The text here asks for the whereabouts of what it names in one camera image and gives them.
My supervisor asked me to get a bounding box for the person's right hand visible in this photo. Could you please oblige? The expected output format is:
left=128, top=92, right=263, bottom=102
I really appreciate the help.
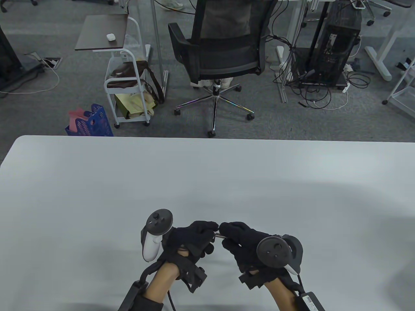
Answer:
left=219, top=222, right=290, bottom=282

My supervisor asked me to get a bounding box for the person's left hand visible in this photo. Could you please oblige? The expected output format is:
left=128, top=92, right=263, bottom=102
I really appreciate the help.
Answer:
left=157, top=221, right=219, bottom=276

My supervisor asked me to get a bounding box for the person's left forearm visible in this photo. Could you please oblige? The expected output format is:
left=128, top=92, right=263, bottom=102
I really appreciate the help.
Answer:
left=130, top=262, right=181, bottom=311

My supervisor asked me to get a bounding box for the black right forearm sensor box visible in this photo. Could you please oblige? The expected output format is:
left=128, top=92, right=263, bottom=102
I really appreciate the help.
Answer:
left=298, top=292, right=326, bottom=311

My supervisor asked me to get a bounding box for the black left forearm sensor box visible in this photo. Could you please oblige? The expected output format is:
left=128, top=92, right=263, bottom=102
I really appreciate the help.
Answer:
left=118, top=280, right=149, bottom=311

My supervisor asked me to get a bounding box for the person's right forearm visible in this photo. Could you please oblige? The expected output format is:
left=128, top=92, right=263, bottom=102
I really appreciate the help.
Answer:
left=264, top=279, right=300, bottom=311

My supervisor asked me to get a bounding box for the grey white right hand controller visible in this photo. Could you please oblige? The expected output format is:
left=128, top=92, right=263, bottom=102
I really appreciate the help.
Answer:
left=257, top=234, right=303, bottom=276

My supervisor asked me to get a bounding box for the grey white hand controller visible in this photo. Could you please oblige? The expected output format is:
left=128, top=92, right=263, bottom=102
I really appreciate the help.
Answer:
left=140, top=209, right=173, bottom=262
left=257, top=234, right=303, bottom=276

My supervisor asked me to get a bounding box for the grey white left hand controller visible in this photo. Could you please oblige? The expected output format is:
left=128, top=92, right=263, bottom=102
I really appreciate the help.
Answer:
left=140, top=209, right=173, bottom=262

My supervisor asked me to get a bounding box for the yellow paper bag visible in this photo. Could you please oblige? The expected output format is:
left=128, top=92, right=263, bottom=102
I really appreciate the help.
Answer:
left=114, top=91, right=158, bottom=120

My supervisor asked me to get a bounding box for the blue plastic basket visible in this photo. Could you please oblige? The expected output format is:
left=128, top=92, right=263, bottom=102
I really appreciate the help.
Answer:
left=65, top=104, right=114, bottom=137

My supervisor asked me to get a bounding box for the pink paper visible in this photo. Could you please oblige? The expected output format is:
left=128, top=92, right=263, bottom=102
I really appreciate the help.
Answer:
left=68, top=109, right=93, bottom=133

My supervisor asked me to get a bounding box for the white rolling cart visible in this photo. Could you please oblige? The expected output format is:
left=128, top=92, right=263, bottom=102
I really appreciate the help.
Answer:
left=104, top=16, right=152, bottom=129

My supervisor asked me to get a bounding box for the brown bag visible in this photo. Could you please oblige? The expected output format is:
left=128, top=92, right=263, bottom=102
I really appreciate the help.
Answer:
left=107, top=60, right=165, bottom=104

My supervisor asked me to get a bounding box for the black mesh office chair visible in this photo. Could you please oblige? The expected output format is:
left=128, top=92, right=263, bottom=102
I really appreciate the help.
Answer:
left=168, top=0, right=279, bottom=138

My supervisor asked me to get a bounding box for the clear plastic bag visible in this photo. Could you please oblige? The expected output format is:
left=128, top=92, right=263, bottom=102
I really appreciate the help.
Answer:
left=124, top=34, right=143, bottom=60

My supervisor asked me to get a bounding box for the black computer tower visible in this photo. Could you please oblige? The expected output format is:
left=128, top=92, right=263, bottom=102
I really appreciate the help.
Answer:
left=306, top=2, right=362, bottom=86

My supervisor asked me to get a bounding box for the dark brown side table top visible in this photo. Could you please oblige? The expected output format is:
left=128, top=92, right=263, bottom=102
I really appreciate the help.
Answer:
left=75, top=14, right=129, bottom=51

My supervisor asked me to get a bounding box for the white desk leg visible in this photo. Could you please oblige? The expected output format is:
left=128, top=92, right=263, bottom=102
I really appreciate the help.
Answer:
left=365, top=10, right=415, bottom=81
left=276, top=0, right=308, bottom=104

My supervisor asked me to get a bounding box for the black wheeled chair base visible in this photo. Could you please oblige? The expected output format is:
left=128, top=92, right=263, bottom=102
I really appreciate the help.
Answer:
left=352, top=0, right=393, bottom=26

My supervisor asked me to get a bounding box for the black floor stand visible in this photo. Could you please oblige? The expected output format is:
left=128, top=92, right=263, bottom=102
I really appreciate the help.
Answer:
left=0, top=24, right=46, bottom=93

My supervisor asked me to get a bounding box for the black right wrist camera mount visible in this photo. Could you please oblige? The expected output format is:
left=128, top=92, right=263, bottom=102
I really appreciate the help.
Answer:
left=238, top=271, right=263, bottom=290

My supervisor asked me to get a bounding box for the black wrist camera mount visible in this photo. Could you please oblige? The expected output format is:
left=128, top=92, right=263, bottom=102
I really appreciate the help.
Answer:
left=180, top=266, right=208, bottom=298
left=238, top=271, right=263, bottom=290

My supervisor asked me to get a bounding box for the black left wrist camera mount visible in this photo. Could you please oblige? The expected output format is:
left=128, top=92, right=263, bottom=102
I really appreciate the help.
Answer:
left=180, top=266, right=208, bottom=298

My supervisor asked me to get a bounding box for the black floor cable bundle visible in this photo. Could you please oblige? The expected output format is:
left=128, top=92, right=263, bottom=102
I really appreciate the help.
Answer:
left=269, top=0, right=372, bottom=110

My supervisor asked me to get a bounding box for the silver metal post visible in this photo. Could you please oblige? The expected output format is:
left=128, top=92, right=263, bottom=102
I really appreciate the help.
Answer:
left=151, top=0, right=169, bottom=99

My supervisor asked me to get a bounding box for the white floor cable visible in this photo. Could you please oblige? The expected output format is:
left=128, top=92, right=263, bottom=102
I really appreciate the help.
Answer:
left=0, top=63, right=61, bottom=95

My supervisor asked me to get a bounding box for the white wire rack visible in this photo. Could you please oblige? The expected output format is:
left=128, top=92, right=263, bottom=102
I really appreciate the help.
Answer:
left=382, top=57, right=415, bottom=122

